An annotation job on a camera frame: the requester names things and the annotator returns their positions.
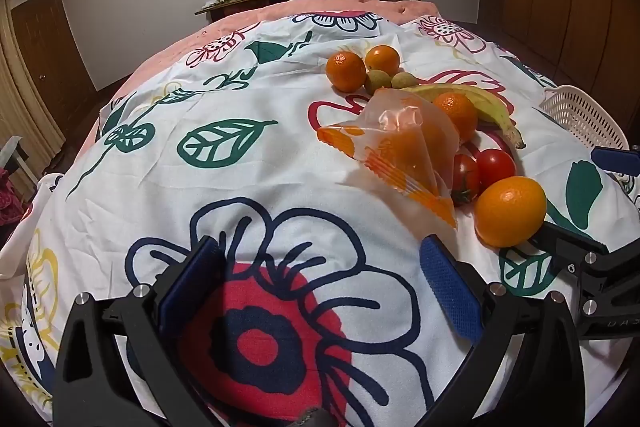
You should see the textured orange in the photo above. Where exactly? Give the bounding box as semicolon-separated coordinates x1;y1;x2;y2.
326;51;367;92

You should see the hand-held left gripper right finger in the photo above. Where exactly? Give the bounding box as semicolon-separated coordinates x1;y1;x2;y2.
420;234;586;427

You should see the beige curtain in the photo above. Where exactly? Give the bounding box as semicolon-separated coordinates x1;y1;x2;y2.
0;0;66;228

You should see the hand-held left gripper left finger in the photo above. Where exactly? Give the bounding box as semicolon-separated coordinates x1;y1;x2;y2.
52;234;228;427

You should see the white perforated plastic basket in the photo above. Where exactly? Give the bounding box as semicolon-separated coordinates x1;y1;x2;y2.
538;84;629;154

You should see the clear plastic bag of oranges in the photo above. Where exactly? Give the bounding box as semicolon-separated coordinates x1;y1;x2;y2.
316;88;459;229

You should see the white furniture frame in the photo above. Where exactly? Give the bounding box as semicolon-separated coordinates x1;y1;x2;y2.
0;136;32;188

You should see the large orange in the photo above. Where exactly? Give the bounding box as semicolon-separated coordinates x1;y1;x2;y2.
474;176;548;249

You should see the yellow banana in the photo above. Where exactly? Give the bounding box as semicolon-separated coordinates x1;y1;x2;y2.
400;83;527;150

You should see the red cloth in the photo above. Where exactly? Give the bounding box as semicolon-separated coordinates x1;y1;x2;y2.
0;164;31;228

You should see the white cloth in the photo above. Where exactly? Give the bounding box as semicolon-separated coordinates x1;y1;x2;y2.
0;174;63;280

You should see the floral printed bed sheet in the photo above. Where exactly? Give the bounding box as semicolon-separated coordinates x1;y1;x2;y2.
0;10;640;427

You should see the wooden door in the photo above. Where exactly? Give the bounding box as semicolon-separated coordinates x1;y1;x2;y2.
10;0;97;128

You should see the red tomato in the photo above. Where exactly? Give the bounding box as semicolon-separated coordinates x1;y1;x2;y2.
476;148;517;190
451;153;482;205

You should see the pink quilt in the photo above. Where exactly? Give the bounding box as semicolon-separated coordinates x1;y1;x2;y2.
94;0;446;143

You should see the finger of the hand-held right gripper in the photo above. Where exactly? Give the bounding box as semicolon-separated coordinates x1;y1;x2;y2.
527;221;612;280
590;146;640;178

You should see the smooth orange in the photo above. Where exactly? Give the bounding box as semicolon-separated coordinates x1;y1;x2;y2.
364;45;402;75

